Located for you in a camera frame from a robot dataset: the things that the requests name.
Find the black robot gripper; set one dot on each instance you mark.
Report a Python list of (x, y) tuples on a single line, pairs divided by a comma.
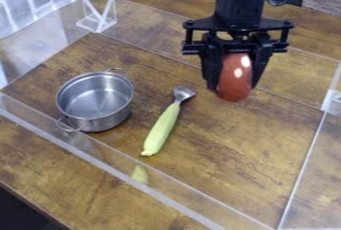
[(242, 32)]

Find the small silver pot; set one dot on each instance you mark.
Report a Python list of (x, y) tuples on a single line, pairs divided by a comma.
[(94, 100)]

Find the spoon with yellow-green handle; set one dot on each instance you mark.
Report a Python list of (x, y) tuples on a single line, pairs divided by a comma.
[(160, 130)]

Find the clear acrylic triangular bracket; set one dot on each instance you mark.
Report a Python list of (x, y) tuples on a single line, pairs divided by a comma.
[(97, 21)]

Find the clear acrylic enclosure wall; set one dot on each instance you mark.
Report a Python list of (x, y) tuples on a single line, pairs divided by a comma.
[(226, 170)]

